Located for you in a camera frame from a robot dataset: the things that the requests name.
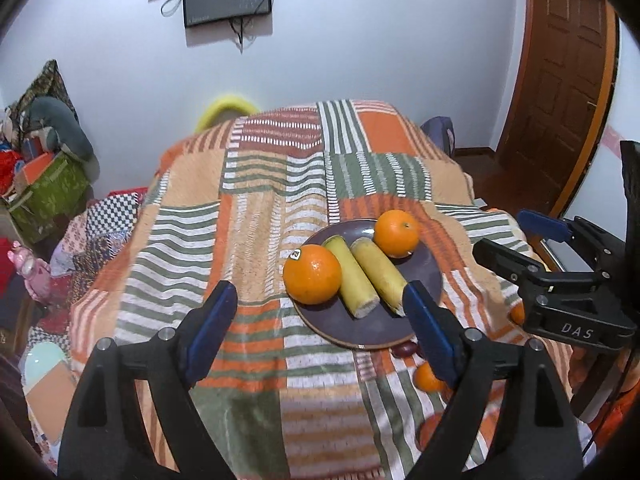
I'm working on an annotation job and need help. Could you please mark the small mandarin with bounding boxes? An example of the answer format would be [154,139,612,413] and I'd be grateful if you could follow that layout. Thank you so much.
[413,362,446,393]
[509,302,525,326]

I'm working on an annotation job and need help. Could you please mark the red tomato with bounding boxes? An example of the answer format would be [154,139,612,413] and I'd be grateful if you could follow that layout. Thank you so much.
[416,413,442,452]

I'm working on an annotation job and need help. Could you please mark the yellow corn cob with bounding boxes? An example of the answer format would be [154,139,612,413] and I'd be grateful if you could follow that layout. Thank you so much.
[350,237,408,316]
[322,235,380,318]

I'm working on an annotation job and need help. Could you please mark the large orange with sticker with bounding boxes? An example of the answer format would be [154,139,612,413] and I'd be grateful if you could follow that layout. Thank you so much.
[282,244,342,306]

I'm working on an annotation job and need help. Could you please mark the white wardrobe heart decals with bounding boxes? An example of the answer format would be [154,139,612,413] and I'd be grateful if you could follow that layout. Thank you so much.
[566,21,640,240]

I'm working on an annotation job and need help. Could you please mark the orange paper notebook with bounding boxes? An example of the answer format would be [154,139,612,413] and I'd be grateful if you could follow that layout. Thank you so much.
[26,361,76,444]

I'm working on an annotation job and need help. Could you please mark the mint green round lid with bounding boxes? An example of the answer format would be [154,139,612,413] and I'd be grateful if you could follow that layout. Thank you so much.
[23,341,66,389]

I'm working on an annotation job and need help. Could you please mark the dark red grapes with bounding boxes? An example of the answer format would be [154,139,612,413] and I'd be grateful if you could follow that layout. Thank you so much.
[390,340,419,359]

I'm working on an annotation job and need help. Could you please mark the blue grey backpack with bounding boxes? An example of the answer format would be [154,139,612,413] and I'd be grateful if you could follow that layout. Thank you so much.
[421,116,456,157]

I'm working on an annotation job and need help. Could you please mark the brown wooden door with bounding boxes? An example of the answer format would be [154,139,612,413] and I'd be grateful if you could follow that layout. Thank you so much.
[497,0,618,217]

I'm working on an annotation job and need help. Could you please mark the pink rabbit toy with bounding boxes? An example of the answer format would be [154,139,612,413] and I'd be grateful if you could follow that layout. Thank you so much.
[8,240,51,304]

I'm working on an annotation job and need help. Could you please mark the checkered quilt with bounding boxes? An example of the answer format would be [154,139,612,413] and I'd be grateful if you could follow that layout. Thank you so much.
[49,190,145,309]

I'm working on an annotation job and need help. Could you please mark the green patterned storage box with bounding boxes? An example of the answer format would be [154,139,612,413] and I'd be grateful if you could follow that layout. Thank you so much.
[2,153,91,244]

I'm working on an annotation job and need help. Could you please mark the striped patchwork blanket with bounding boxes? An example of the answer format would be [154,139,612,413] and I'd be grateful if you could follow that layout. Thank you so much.
[68,98,574,480]

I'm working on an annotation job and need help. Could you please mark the orange cardboard box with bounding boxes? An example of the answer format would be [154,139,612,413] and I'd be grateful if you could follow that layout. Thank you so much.
[13,153,54,193]

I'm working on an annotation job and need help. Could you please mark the red plastic bag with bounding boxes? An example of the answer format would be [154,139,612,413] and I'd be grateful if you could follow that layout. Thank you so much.
[0,150,25,195]

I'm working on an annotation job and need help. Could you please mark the grey plush toy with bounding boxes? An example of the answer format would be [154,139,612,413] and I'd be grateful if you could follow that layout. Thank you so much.
[23,96,93,162]

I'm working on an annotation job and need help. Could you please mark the patterned dark cushion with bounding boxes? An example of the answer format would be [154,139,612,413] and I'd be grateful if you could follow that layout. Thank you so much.
[9,60,78,122]

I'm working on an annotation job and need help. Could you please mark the yellow foam ring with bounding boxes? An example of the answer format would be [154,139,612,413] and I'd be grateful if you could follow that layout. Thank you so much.
[194,91,262,135]

